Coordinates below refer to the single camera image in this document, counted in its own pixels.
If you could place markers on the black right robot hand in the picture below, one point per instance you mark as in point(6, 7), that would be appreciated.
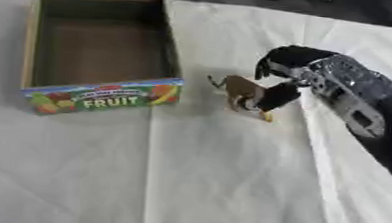
point(291, 57)

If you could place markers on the brown toy animal figure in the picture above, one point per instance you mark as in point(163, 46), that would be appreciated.
point(243, 90)

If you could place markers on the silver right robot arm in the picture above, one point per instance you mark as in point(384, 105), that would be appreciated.
point(370, 103)

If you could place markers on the open cardboard box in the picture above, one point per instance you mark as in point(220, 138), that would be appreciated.
point(102, 51)

